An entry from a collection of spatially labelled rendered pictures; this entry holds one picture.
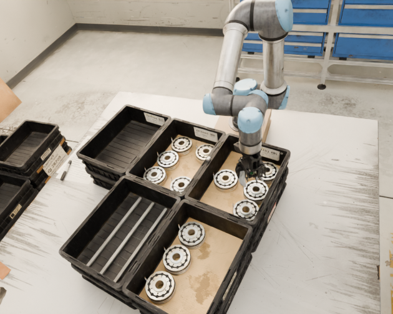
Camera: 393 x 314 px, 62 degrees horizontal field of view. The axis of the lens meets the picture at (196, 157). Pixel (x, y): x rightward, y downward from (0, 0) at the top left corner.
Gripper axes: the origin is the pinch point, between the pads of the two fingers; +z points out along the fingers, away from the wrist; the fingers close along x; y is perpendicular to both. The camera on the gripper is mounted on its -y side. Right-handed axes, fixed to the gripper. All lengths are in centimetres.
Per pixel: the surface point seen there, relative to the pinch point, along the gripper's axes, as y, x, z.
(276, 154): -11.2, 17.6, 4.7
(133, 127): -65, -38, 11
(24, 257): -17, -101, 24
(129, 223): -6, -50, 11
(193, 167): -24.8, -17.0, 11.1
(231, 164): -19.3, 0.0, 11.1
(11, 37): -328, -144, 50
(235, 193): -3.4, -4.7, 11.0
